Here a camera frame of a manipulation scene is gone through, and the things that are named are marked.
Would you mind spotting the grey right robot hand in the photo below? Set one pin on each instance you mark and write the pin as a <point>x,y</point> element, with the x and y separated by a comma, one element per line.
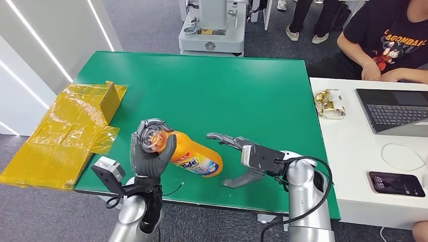
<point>267,160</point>

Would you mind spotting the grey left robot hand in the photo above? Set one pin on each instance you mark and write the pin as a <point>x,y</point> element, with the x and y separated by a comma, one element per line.
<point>147,163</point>

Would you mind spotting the orange detergent bottle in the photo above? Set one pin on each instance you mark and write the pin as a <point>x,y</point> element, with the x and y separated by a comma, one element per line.
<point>197,158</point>

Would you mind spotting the white robot base machine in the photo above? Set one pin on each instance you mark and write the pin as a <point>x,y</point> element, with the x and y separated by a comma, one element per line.
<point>212,36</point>

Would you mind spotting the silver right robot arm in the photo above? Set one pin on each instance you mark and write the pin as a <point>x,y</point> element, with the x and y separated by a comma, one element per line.
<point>307,207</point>

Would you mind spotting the gold snack wrapper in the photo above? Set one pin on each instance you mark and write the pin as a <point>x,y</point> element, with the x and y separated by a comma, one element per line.
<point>329,105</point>

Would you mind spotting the yellow taped cardboard box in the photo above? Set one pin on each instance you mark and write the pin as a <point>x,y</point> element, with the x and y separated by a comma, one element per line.
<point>63,137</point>

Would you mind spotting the black smartphone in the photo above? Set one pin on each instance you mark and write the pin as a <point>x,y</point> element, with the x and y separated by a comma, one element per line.
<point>397,184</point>

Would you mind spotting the grey laptop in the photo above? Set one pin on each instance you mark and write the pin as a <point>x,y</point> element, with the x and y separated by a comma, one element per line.
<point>391,112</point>

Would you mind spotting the standing person in dark trousers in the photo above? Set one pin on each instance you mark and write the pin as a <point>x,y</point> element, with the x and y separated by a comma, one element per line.
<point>304,16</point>

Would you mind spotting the person's knee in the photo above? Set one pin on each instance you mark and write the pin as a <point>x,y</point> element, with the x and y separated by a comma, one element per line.
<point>421,232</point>

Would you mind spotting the seated person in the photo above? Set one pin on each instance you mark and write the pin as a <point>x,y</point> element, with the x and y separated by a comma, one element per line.
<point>384,33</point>

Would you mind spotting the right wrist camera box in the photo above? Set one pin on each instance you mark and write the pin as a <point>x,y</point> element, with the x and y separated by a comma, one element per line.
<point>246,156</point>

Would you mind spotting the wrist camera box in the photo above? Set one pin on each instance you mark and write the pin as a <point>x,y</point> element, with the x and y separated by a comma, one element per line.
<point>107,170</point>
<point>246,156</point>

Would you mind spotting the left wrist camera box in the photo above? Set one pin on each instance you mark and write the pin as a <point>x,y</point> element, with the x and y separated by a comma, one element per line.
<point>107,170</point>

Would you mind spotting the white table foot bracket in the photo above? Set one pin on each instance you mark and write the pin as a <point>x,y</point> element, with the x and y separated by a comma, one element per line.
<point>264,218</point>

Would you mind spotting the white post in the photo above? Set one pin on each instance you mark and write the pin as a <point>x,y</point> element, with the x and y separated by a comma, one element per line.
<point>266,13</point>

